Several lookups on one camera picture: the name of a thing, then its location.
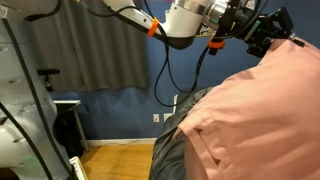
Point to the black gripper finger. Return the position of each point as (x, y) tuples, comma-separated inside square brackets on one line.
[(297, 40)]

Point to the grey blanket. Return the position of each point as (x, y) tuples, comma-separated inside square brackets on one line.
[(168, 153)]

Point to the black side table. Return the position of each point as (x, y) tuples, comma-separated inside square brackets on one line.
[(75, 106)]

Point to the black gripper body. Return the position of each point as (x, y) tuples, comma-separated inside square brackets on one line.
[(266, 30)]

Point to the white framed board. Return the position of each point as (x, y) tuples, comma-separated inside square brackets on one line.
[(79, 168)]

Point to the white wall outlet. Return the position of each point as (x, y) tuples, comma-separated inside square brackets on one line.
[(156, 118), (167, 117)]

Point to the grey curtain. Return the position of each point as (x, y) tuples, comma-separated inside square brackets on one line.
[(93, 50)]

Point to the black bin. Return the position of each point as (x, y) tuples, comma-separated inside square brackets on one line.
[(68, 133)]

